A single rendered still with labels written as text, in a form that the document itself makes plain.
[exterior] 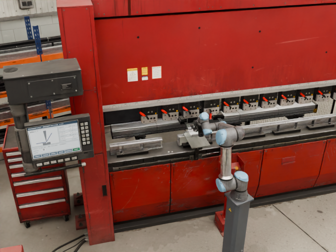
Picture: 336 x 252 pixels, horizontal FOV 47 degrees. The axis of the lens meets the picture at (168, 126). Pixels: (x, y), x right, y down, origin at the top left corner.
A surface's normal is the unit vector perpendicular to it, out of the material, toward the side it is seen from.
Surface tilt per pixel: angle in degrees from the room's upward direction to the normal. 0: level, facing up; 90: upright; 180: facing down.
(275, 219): 0
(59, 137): 90
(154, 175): 90
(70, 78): 90
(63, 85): 90
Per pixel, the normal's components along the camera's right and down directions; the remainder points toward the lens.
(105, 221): 0.25, 0.47
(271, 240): 0.00, -0.87
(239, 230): 0.48, 0.43
